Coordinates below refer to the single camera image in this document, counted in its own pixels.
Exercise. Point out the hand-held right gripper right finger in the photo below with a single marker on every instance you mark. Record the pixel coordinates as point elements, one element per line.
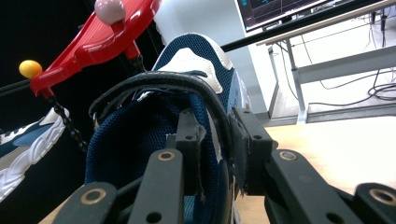
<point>252,149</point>

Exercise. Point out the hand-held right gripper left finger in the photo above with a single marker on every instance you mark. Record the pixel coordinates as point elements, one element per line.
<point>190,137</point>

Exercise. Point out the navy and white sneaker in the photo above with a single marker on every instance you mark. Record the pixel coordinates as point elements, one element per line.
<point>28,146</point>
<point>134,140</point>

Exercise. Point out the computer monitor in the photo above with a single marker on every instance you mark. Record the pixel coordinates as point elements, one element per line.
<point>280,9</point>

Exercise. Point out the black curtain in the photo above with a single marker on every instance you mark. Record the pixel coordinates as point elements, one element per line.
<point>37,25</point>

